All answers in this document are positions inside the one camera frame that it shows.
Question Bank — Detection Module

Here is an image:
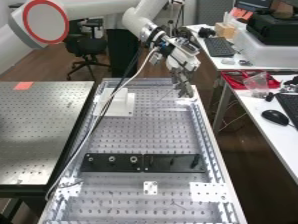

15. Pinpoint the small white metal piece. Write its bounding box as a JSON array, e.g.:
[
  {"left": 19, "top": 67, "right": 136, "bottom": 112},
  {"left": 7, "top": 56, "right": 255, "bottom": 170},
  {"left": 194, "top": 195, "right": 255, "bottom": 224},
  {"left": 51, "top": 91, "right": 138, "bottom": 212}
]
[{"left": 140, "top": 180, "right": 159, "bottom": 196}]

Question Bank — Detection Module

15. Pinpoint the orange tape patch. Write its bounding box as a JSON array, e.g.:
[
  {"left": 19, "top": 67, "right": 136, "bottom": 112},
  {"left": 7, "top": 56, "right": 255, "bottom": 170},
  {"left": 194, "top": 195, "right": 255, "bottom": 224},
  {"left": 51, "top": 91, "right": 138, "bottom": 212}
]
[{"left": 11, "top": 81, "right": 35, "bottom": 92}]

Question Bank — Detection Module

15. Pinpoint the clear box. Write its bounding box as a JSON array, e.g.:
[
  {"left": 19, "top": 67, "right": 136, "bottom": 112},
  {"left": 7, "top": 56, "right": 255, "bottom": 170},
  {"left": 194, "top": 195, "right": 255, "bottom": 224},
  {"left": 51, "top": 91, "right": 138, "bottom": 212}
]
[
  {"left": 43, "top": 77, "right": 228, "bottom": 203},
  {"left": 38, "top": 193, "right": 248, "bottom": 224}
]

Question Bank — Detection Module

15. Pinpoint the clear plastic cup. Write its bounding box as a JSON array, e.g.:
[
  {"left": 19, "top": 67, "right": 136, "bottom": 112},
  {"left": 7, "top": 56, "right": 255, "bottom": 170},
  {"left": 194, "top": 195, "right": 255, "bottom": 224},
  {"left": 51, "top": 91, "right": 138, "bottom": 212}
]
[{"left": 242, "top": 71, "right": 271, "bottom": 99}]

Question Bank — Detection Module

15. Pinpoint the cardboard box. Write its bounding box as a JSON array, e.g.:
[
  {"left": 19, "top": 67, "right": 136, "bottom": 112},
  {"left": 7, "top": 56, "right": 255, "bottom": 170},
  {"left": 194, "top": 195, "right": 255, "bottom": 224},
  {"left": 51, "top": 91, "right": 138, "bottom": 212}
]
[{"left": 214, "top": 21, "right": 236, "bottom": 40}]

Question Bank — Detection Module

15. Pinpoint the black computer mouse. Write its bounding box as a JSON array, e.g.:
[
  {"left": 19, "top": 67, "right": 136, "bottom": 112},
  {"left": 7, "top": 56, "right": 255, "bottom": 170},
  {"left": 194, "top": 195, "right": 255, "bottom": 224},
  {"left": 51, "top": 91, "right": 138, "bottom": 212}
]
[{"left": 260, "top": 108, "right": 291, "bottom": 127}]

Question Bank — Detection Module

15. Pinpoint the black cable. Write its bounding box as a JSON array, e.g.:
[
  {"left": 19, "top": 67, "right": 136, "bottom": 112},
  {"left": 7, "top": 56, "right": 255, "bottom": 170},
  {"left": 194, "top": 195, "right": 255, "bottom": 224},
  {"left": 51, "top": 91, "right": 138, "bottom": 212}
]
[{"left": 54, "top": 49, "right": 144, "bottom": 189}]

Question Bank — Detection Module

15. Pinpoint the black keyboard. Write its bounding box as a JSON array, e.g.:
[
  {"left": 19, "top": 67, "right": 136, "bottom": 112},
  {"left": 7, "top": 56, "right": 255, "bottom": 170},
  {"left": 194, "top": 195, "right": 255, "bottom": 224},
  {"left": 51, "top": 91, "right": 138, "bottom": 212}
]
[
  {"left": 274, "top": 92, "right": 298, "bottom": 130},
  {"left": 202, "top": 36, "right": 238, "bottom": 58}
]

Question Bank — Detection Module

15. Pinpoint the black office chair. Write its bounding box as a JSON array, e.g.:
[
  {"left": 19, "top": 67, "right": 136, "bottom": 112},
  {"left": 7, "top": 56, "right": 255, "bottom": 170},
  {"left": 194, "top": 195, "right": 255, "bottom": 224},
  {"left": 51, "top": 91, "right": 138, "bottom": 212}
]
[{"left": 63, "top": 18, "right": 113, "bottom": 81}]

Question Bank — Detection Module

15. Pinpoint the white cable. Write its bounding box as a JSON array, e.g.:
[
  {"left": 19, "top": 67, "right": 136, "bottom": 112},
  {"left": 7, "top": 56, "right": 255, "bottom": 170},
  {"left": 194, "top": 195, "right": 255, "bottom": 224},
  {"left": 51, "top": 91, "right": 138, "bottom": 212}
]
[{"left": 43, "top": 48, "right": 162, "bottom": 203}]

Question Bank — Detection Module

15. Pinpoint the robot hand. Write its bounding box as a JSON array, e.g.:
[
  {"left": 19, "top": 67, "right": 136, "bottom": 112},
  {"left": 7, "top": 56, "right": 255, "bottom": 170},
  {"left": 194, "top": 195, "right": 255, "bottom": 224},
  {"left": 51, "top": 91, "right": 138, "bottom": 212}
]
[{"left": 164, "top": 35, "right": 202, "bottom": 100}]

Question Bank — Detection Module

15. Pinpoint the black plate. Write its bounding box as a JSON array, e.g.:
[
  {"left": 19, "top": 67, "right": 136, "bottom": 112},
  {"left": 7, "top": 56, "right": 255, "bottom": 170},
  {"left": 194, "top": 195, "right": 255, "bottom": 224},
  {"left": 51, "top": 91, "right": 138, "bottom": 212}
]
[{"left": 78, "top": 152, "right": 208, "bottom": 174}]

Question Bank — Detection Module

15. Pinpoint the black device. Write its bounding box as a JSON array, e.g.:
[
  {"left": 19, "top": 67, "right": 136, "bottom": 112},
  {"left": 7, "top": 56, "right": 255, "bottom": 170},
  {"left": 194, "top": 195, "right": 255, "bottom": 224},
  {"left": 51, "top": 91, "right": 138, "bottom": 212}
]
[{"left": 246, "top": 9, "right": 298, "bottom": 47}]

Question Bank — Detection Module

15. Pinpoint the wooden chopstick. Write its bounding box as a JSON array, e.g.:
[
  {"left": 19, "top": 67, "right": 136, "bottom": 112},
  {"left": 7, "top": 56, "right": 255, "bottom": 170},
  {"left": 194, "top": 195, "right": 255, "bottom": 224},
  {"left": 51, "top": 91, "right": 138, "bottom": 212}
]
[{"left": 156, "top": 85, "right": 179, "bottom": 104}]

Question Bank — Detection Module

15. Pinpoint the white desk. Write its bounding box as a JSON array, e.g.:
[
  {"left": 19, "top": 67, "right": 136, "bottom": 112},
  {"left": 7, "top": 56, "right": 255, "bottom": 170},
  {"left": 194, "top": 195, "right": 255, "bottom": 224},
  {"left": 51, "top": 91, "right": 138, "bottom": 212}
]
[
  {"left": 230, "top": 73, "right": 298, "bottom": 187},
  {"left": 184, "top": 22, "right": 298, "bottom": 74}
]

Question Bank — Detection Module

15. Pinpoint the red tray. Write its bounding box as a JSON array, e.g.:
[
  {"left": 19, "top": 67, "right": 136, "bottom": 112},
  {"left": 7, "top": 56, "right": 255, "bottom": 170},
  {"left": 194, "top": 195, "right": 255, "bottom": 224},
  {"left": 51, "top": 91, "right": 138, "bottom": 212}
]
[{"left": 219, "top": 69, "right": 285, "bottom": 91}]

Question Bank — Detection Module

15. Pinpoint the small white box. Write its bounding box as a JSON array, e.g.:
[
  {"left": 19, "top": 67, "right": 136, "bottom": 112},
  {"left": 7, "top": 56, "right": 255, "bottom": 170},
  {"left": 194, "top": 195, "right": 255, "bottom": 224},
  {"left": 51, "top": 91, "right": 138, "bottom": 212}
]
[{"left": 94, "top": 86, "right": 135, "bottom": 118}]

